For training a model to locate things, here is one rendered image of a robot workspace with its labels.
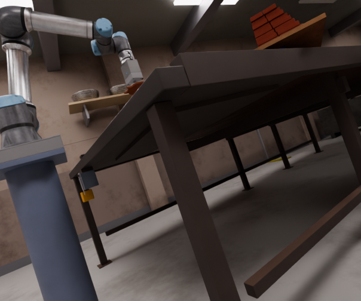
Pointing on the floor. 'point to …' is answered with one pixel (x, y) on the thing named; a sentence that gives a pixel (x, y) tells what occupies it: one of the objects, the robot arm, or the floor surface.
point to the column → (46, 225)
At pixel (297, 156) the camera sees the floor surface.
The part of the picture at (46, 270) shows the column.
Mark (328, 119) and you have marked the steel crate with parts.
